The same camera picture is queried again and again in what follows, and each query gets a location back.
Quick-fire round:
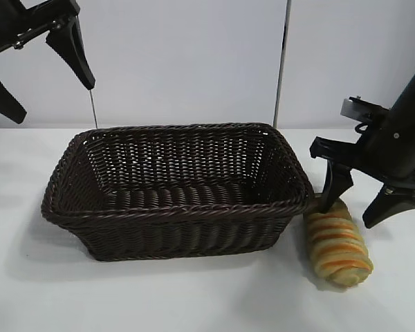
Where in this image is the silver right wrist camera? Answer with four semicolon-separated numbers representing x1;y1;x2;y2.
339;98;360;118

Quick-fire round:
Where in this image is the long striped twisted bread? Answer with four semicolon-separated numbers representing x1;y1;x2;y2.
304;196;376;288

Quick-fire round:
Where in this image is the thick grey background pole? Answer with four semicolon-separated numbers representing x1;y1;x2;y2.
272;0;293;125

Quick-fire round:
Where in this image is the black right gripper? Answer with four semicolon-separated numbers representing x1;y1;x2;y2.
309;116;415;229

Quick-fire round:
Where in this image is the thin grey background rod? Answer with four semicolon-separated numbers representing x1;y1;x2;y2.
89;88;98;128

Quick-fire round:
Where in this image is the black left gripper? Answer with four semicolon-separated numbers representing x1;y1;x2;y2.
0;0;97;125

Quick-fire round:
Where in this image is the black right camera bracket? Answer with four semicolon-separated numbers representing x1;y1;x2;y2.
349;95;391;122

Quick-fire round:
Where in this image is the dark brown wicker basket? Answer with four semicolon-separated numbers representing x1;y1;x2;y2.
40;121;315;262

